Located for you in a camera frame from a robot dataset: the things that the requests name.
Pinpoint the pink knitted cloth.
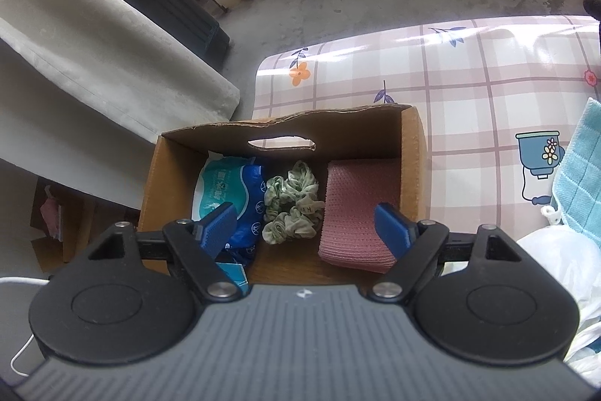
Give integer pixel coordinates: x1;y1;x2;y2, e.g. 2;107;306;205
318;159;400;274

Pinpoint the blue white wet wipes pack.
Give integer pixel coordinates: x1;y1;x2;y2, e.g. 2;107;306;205
192;151;266;291

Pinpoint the green scrunchie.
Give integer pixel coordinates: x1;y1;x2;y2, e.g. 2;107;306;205
262;161;325;245

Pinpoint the white teal plastic bag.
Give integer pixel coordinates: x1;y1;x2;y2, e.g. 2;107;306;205
511;206;600;388

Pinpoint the light blue towel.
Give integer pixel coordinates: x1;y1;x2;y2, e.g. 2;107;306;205
552;99;601;245

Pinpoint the brown cardboard box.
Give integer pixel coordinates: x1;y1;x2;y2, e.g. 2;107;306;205
136;103;426;287

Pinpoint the beige curtain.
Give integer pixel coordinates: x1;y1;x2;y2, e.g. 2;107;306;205
1;0;240;209

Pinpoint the black storage bin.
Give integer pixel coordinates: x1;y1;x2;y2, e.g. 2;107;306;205
124;0;230;72

